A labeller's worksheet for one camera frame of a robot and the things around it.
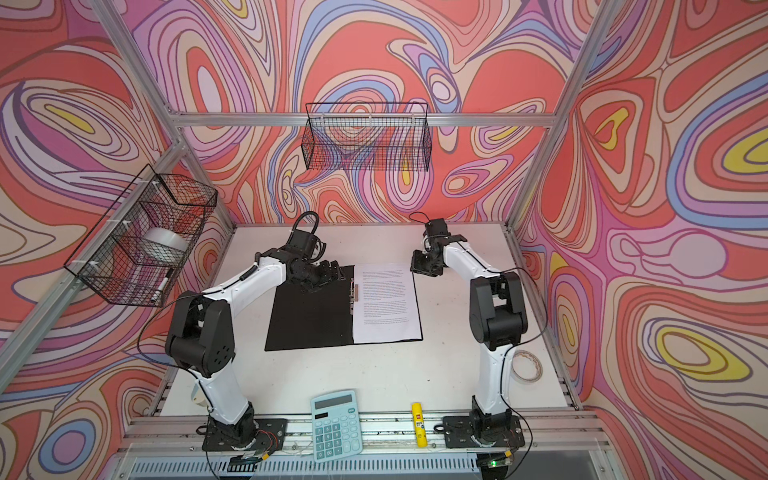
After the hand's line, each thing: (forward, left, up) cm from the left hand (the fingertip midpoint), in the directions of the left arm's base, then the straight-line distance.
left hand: (338, 278), depth 92 cm
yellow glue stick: (-39, -23, -8) cm, 46 cm away
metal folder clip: (-1, -4, -9) cm, 10 cm away
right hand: (+4, -26, -4) cm, 26 cm away
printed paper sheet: (-6, -15, -10) cm, 19 cm away
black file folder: (-9, +12, -10) cm, 18 cm away
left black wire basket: (-7, +44, +23) cm, 50 cm away
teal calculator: (-40, -2, -8) cm, 41 cm away
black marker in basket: (-13, +40, +16) cm, 45 cm away
